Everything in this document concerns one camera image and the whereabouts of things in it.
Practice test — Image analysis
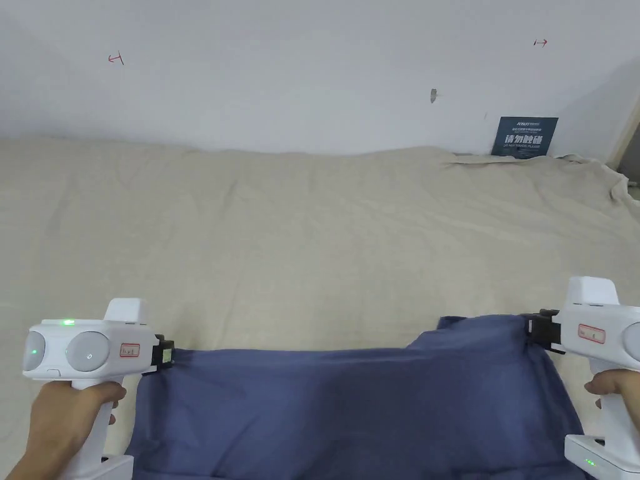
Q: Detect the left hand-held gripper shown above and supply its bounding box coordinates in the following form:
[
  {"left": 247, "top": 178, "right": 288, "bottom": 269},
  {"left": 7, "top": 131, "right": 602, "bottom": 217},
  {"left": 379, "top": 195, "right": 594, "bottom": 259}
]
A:
[{"left": 22, "top": 298, "right": 176, "bottom": 480}]

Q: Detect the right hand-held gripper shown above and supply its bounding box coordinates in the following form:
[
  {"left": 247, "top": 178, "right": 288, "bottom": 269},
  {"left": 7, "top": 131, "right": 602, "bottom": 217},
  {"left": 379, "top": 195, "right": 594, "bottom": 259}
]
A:
[{"left": 524, "top": 276, "right": 640, "bottom": 480}]

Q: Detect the dark blue shirt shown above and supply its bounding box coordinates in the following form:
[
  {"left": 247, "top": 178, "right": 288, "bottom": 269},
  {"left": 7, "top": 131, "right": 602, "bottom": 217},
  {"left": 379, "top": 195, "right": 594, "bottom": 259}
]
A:
[{"left": 124, "top": 314, "right": 587, "bottom": 480}]

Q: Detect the person's left forearm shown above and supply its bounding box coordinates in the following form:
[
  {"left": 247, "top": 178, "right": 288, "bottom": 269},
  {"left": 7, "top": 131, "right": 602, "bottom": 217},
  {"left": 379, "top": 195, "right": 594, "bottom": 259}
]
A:
[{"left": 0, "top": 429, "right": 57, "bottom": 480}]

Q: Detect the person's right hand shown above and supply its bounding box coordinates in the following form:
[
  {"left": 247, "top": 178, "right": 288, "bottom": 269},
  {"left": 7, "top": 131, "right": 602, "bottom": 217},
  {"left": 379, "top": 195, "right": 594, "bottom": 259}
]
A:
[{"left": 583, "top": 369, "right": 640, "bottom": 408}]

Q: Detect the person's left hand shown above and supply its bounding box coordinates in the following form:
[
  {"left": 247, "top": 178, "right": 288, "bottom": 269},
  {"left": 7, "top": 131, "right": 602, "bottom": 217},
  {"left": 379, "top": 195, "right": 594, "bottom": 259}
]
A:
[{"left": 14, "top": 381, "right": 128, "bottom": 480}]

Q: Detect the bed with beige sheet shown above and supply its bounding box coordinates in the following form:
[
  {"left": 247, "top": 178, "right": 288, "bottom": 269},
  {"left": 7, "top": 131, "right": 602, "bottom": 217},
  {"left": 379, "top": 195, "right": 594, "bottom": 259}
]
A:
[{"left": 0, "top": 137, "right": 640, "bottom": 480}]

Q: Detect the dark blue sign card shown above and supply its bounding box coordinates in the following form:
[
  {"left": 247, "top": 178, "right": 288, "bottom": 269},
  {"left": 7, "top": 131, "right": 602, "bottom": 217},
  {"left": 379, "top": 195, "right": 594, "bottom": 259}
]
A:
[{"left": 489, "top": 116, "right": 560, "bottom": 159}]

